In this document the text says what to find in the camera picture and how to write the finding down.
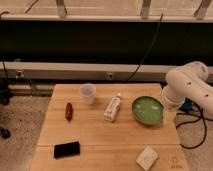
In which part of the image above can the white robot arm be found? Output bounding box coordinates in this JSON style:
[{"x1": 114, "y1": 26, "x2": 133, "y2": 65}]
[{"x1": 161, "y1": 61, "x2": 213, "y2": 114}]

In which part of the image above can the black eraser block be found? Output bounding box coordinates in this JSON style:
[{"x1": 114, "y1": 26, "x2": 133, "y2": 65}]
[{"x1": 54, "y1": 141, "x2": 80, "y2": 159}]

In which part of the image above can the clear plastic cup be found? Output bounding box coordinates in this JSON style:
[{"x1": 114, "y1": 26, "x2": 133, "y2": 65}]
[{"x1": 79, "y1": 83, "x2": 96, "y2": 105}]

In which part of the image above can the white plastic bottle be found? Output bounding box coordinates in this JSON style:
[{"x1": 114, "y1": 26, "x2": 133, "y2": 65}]
[{"x1": 104, "y1": 93, "x2": 122, "y2": 122}]

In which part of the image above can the red-brown chili pepper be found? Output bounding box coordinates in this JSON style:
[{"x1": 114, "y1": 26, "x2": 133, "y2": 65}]
[{"x1": 65, "y1": 103, "x2": 73, "y2": 121}]

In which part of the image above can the green bowl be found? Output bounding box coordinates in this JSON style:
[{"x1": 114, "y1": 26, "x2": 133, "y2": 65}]
[{"x1": 132, "y1": 96, "x2": 164, "y2": 126}]

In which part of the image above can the blue object on floor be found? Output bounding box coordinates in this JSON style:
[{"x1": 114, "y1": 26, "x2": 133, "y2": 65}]
[{"x1": 180, "y1": 99, "x2": 192, "y2": 113}]

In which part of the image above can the black object at left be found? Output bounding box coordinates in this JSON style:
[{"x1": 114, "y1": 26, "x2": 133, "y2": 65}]
[{"x1": 0, "y1": 79, "x2": 12, "y2": 105}]

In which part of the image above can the black hanging cable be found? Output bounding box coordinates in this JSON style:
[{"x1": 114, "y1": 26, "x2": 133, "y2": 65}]
[{"x1": 126, "y1": 13, "x2": 164, "y2": 82}]

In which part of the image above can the black floor cable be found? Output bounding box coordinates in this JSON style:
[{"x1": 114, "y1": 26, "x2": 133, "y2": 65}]
[{"x1": 175, "y1": 101, "x2": 209, "y2": 150}]

